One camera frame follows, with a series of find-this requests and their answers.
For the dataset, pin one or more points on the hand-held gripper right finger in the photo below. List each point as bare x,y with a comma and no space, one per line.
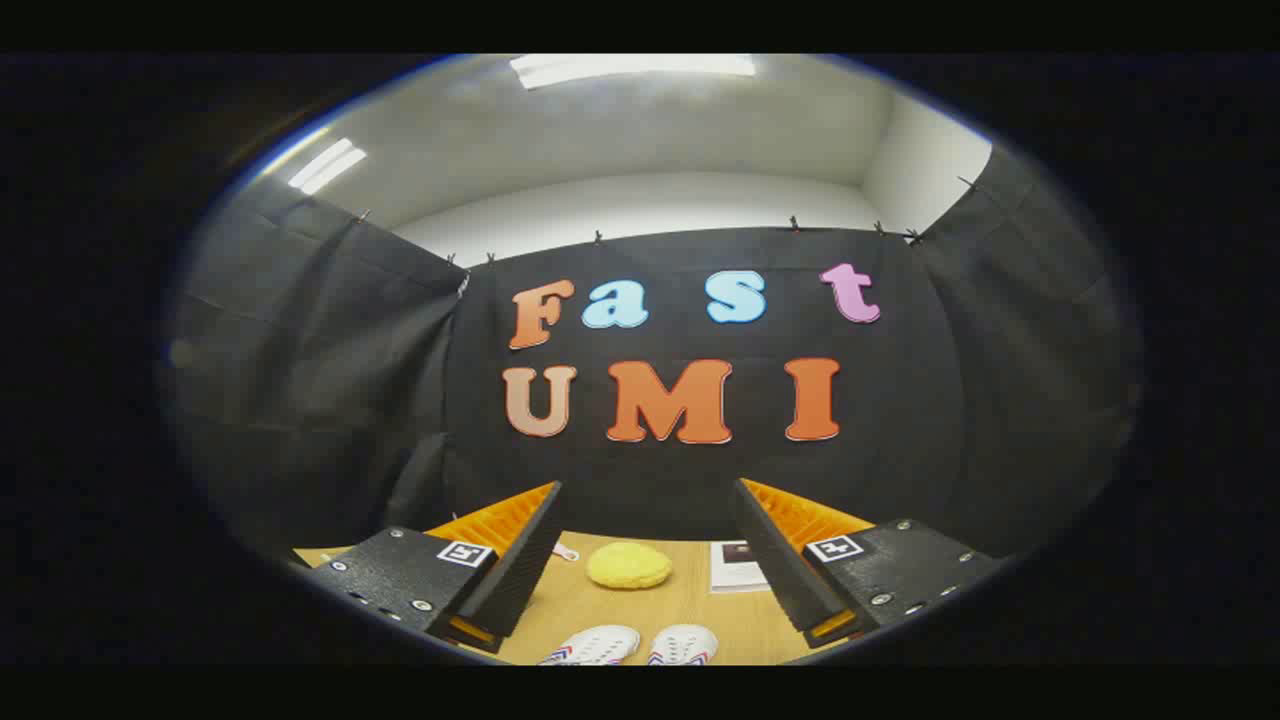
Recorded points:
785,580

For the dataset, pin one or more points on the white shoe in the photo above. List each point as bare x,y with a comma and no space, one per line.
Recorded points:
592,645
683,645

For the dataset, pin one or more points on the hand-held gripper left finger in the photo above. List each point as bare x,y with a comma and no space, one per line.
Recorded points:
520,580

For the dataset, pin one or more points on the yellow fluffy plush toy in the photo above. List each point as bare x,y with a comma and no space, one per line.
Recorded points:
628,566

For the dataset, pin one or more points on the white book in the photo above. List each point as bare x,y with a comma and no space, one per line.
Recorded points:
735,568

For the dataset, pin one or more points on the pink and green plush toy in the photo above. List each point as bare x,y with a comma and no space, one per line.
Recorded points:
566,552

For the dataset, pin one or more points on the black backdrop cloth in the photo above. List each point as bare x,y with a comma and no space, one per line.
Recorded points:
700,480

